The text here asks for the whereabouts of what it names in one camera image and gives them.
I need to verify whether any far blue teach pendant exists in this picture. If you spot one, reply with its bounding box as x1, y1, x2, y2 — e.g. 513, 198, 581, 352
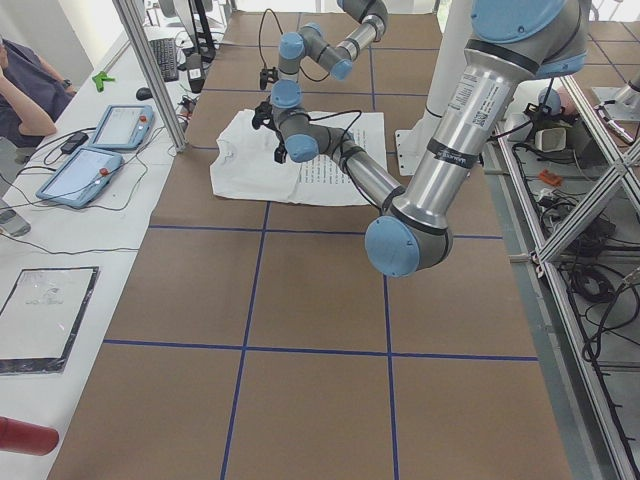
89, 104, 154, 150

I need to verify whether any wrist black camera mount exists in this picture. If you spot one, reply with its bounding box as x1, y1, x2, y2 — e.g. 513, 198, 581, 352
251, 100, 276, 131
259, 67, 279, 91

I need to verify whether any green plastic clamp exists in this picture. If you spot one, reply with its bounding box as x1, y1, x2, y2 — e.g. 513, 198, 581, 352
92, 71, 116, 93

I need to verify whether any blue teach pendant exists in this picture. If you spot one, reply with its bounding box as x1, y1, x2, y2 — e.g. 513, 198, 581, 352
89, 104, 154, 150
36, 147, 124, 209

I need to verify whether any white central pedestal column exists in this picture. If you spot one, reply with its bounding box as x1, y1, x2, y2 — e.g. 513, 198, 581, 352
395, 0, 472, 176

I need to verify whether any seated person in purple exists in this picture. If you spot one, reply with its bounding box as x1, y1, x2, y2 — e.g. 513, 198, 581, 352
1, 39, 76, 148

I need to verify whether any black power adapter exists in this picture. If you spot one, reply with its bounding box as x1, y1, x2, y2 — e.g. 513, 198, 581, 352
60, 131, 89, 155

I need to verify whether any black computer mouse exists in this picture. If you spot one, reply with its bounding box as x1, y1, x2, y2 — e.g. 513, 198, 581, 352
136, 87, 152, 101

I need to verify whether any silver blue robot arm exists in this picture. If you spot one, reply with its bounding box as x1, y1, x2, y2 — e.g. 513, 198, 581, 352
277, 0, 388, 82
269, 1, 590, 277

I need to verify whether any white printed t-shirt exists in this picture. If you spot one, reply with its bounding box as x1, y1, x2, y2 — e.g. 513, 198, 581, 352
210, 109, 366, 206

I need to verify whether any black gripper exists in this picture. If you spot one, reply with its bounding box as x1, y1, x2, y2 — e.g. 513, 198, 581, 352
274, 131, 287, 164

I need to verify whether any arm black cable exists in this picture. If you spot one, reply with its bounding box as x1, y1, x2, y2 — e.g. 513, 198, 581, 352
305, 109, 386, 211
257, 7, 282, 71

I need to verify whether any red cylinder bottle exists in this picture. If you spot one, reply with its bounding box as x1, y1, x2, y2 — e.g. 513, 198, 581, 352
1, 417, 59, 456

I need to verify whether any black framed silver sheet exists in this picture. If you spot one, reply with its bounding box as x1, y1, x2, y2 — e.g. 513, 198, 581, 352
1, 266, 99, 376

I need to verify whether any near blue teach pendant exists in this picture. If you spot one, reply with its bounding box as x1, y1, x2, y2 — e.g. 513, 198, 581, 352
36, 147, 124, 209

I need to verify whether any aluminium frame post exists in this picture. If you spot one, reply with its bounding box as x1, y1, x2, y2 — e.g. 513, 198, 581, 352
112, 0, 187, 153

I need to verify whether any black computer keyboard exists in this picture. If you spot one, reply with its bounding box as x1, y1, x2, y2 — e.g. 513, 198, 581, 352
149, 38, 179, 82

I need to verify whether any orange connector part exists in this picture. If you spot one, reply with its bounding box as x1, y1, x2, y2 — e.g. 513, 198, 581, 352
537, 169, 563, 187

